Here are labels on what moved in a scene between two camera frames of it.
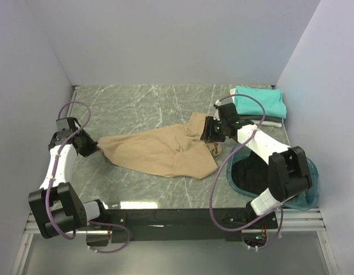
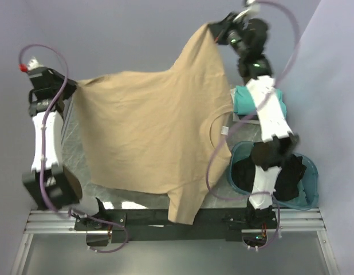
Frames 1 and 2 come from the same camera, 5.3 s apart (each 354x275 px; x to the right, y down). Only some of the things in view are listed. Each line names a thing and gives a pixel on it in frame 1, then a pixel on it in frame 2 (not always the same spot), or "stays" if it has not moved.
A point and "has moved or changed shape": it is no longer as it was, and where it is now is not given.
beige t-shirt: [172, 151] has moved or changed shape
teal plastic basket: [307, 200] stays
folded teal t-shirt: [272, 101] stays
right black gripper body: [209, 129] to [221, 29]
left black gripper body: [87, 144] to [63, 85]
